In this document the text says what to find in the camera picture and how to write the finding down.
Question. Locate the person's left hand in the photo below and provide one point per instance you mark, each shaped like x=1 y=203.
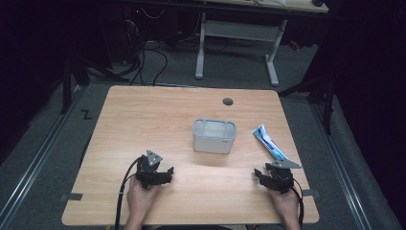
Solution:
x=139 y=199

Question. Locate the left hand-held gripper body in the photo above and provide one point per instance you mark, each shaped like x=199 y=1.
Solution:
x=147 y=167

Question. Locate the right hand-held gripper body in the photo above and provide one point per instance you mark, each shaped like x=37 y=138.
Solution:
x=281 y=179

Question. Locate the black metal stand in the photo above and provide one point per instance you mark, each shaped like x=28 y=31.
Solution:
x=327 y=99
x=66 y=89

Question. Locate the grey plastic storage box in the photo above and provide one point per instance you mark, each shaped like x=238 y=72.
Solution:
x=214 y=142

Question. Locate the grey tape strip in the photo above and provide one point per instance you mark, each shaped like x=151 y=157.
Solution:
x=72 y=196
x=311 y=193

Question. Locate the white and blue toothpaste tube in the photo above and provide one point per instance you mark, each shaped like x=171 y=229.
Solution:
x=267 y=142

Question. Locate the white-legged wooden desk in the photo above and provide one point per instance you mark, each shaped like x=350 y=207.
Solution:
x=239 y=31

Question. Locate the person's right hand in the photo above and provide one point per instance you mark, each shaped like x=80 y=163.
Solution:
x=287 y=204

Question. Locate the metal floor rail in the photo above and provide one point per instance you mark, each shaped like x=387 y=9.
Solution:
x=35 y=163
x=344 y=172

